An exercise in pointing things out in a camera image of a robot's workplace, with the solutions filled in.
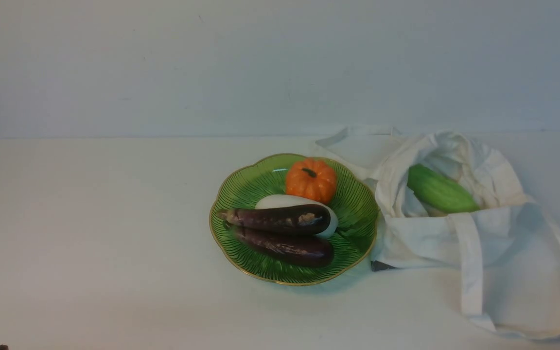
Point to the purple eggplant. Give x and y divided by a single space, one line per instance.
303 219
301 250

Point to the white eggplant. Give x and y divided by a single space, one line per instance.
285 201

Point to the upper purple eggplant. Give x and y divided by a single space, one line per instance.
303 219

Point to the white cloth tote bag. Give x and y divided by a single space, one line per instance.
507 253

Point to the lower purple eggplant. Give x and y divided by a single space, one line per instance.
301 250

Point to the green ribbed plate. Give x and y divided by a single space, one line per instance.
353 204

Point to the orange mini pumpkin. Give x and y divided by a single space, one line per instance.
311 179

